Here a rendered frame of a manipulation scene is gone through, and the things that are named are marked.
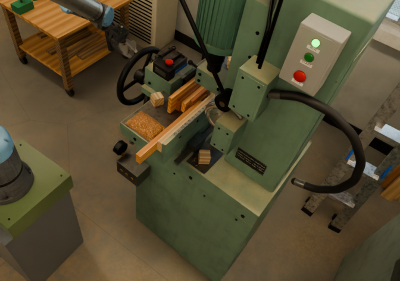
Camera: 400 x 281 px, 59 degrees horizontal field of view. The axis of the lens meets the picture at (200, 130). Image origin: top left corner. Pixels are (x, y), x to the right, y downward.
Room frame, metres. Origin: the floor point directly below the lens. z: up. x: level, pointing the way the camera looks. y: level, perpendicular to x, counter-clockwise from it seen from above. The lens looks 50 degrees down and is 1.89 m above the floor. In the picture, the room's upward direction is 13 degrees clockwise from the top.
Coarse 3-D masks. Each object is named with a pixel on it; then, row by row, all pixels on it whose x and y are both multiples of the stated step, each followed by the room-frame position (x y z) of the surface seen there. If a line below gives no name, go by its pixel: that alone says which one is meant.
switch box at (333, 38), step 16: (304, 32) 0.69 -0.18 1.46; (320, 32) 0.68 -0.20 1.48; (336, 32) 0.69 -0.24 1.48; (304, 48) 0.69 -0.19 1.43; (320, 48) 0.67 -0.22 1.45; (336, 48) 0.66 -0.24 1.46; (288, 64) 0.70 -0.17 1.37; (320, 64) 0.67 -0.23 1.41; (288, 80) 0.69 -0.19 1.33; (304, 80) 0.67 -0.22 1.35; (320, 80) 0.66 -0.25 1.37
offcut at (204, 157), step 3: (201, 150) 0.79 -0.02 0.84; (204, 150) 0.80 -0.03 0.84; (207, 150) 0.80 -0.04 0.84; (201, 153) 0.78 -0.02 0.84; (204, 153) 0.78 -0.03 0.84; (207, 153) 0.78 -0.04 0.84; (198, 156) 0.78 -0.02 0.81; (201, 156) 0.77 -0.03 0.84; (204, 156) 0.77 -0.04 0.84; (207, 156) 0.77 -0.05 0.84; (210, 156) 0.77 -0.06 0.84; (198, 159) 0.77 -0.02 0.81; (201, 159) 0.76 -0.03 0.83; (204, 159) 0.76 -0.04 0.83; (207, 159) 0.76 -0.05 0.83; (210, 159) 0.76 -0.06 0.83; (198, 162) 0.76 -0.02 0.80; (201, 162) 0.76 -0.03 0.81; (204, 162) 0.76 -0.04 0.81; (207, 162) 0.76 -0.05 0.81
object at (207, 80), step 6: (198, 66) 0.98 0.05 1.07; (204, 66) 0.98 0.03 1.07; (198, 72) 0.97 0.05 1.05; (204, 72) 0.96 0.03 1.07; (210, 72) 0.96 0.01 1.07; (222, 72) 0.97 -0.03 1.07; (198, 78) 0.96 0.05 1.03; (204, 78) 0.95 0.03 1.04; (210, 78) 0.94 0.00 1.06; (222, 78) 0.94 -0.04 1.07; (204, 84) 0.95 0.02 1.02; (210, 84) 0.94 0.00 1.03; (216, 84) 0.93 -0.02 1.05; (222, 84) 0.92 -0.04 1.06; (210, 90) 0.94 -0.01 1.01
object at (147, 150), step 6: (192, 108) 0.89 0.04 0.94; (186, 114) 0.86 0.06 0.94; (180, 120) 0.82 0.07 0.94; (168, 126) 0.79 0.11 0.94; (162, 132) 0.75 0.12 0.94; (156, 138) 0.72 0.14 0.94; (150, 144) 0.69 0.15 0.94; (156, 144) 0.70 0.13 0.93; (144, 150) 0.66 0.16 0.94; (150, 150) 0.68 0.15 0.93; (138, 156) 0.64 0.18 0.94; (144, 156) 0.65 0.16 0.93; (138, 162) 0.64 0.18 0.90
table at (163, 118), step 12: (204, 60) 1.23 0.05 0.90; (144, 84) 1.03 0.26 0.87; (168, 96) 0.96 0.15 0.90; (144, 108) 0.88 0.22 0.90; (156, 108) 0.89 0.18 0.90; (168, 120) 0.85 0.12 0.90; (204, 120) 0.90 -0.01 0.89; (132, 132) 0.76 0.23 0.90; (192, 132) 0.83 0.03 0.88; (144, 144) 0.73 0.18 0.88; (180, 144) 0.77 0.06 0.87; (156, 156) 0.71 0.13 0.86; (168, 156) 0.71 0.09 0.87
